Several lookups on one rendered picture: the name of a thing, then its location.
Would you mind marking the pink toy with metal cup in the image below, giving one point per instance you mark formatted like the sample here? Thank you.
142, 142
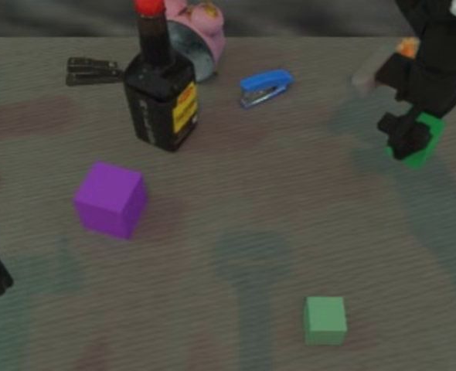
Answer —
208, 35

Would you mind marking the pale green cube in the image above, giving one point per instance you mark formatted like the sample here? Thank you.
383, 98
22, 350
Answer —
324, 320

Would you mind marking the black stapler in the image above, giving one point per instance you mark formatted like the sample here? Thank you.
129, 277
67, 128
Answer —
92, 71

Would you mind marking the dark sauce bottle red cap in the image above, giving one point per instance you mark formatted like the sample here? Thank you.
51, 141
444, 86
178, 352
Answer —
160, 96

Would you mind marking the bright green block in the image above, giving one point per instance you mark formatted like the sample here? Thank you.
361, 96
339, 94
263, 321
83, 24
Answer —
431, 139

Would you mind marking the grey tool with orange end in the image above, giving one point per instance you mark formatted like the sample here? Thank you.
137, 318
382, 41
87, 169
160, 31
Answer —
367, 75

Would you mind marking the blue stapler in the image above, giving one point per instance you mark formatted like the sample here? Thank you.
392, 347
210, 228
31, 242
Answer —
264, 87

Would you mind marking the purple cube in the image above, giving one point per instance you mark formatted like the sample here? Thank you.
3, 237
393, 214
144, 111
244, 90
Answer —
108, 201

